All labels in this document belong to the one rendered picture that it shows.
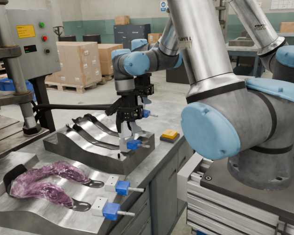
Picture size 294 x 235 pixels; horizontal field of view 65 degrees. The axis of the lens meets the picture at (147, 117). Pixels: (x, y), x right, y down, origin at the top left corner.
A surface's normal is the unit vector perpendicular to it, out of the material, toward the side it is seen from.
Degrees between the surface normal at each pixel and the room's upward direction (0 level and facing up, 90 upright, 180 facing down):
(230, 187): 0
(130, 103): 82
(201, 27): 66
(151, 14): 90
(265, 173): 72
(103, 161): 90
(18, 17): 90
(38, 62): 90
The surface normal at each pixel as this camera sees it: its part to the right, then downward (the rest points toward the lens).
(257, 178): -0.46, 0.09
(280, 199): -0.04, -0.91
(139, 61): 0.45, 0.16
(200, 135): -0.84, 0.36
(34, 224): -0.23, 0.40
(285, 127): 0.47, 0.49
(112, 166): -0.51, 0.37
